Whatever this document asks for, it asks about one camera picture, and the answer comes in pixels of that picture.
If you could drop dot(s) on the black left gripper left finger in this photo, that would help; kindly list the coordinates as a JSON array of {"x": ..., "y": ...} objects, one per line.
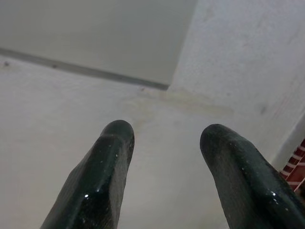
[{"x": 95, "y": 181}]

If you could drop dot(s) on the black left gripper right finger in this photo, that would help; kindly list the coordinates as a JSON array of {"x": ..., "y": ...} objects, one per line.
[{"x": 247, "y": 186}]

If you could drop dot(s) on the red tiled pillar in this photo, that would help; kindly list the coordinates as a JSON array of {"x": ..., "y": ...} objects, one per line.
[{"x": 296, "y": 167}]

